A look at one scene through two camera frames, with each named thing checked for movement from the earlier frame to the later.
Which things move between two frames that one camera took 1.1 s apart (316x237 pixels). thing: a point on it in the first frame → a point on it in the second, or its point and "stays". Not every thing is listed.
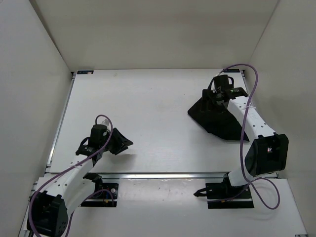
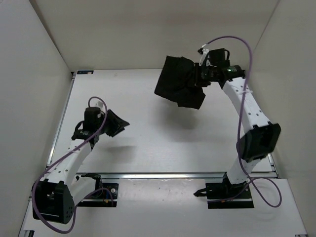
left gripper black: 120,137 → 118,123
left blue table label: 91,72 stays
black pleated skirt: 223,125 → 177,83
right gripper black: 208,96 → 197,68
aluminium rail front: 161,175 stays
